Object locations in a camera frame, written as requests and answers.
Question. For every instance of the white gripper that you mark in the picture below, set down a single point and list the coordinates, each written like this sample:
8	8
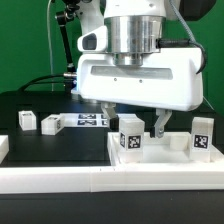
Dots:
169	79

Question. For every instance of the white square table top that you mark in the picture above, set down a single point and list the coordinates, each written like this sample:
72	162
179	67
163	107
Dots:
173	147

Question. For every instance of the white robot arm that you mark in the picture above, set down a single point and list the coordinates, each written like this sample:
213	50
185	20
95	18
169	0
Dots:
126	60

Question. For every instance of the white U-shaped fence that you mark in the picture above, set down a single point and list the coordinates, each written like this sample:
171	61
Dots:
125	177

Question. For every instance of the white marker base plate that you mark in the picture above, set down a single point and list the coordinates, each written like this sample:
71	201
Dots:
85	120

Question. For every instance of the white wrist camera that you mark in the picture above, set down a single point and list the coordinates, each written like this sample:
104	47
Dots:
94	41

